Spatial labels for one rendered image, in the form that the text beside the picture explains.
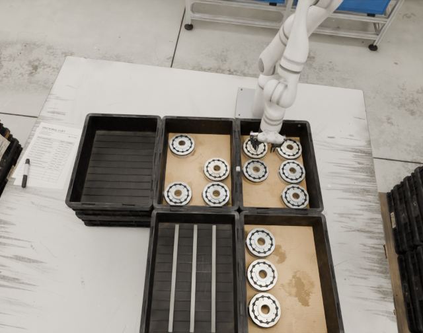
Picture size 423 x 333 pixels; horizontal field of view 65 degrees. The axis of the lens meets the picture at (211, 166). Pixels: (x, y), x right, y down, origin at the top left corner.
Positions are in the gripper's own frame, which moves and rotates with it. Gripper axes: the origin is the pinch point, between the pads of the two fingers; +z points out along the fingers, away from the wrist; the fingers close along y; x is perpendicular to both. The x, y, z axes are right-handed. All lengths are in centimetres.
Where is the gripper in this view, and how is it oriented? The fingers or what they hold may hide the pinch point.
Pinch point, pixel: (264, 148)
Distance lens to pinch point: 134.6
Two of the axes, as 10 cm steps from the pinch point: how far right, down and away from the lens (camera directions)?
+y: -9.9, -1.2, 0.5
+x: -1.3, 8.4, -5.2
